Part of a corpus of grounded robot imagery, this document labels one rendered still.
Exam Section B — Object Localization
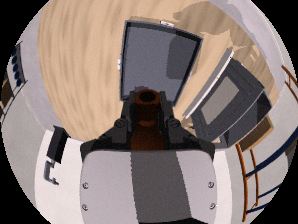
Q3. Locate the brown bottle with tan label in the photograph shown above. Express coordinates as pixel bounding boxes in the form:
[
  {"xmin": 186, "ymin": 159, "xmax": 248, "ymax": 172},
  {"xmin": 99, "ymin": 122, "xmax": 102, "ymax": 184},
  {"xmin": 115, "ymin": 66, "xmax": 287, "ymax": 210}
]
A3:
[{"xmin": 131, "ymin": 89, "xmax": 164, "ymax": 151}]

